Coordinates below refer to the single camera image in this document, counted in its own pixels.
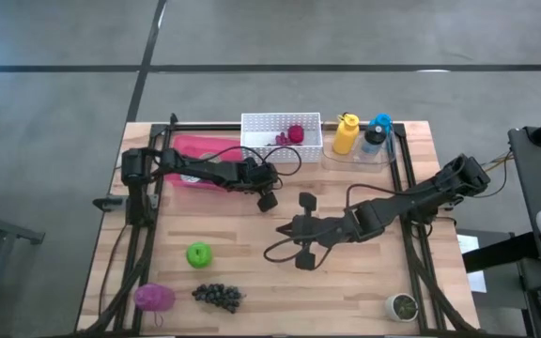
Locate red strawberry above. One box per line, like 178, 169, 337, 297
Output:
287, 124, 306, 146

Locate green apple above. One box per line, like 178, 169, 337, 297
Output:
185, 241, 214, 270

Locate white perforated metal basket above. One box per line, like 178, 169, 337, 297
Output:
240, 112, 324, 165

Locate yellow plastic bottle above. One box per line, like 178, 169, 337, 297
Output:
332, 112, 362, 156

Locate clear bottle black cap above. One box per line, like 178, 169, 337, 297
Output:
357, 123, 389, 157

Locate blue plastic bottle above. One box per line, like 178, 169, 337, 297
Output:
368, 112, 394, 135

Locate black aluminium table frame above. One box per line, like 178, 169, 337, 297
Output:
82, 119, 469, 337

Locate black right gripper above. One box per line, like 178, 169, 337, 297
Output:
275, 192, 364, 272

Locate small plant white pot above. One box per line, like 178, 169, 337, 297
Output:
383, 293, 420, 323

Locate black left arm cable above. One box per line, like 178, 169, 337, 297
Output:
204, 145, 303, 177

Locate pink plastic bin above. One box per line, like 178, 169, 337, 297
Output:
164, 133, 243, 192

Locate black table edge clamp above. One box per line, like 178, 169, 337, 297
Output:
92, 196, 127, 213

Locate dark grey cart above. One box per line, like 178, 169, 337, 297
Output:
507, 124, 541, 338

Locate thin brown cable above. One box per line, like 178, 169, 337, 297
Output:
98, 223, 129, 304

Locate purple plastic bottle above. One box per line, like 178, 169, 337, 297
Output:
133, 282, 177, 314

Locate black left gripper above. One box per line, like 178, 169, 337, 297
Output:
243, 156, 282, 214

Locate clear plastic bin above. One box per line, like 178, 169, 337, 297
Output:
321, 120, 398, 174

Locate red grapes with leaf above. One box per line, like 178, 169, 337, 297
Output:
265, 131, 293, 147

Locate multicolour cable bundle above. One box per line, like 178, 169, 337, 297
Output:
471, 150, 517, 200

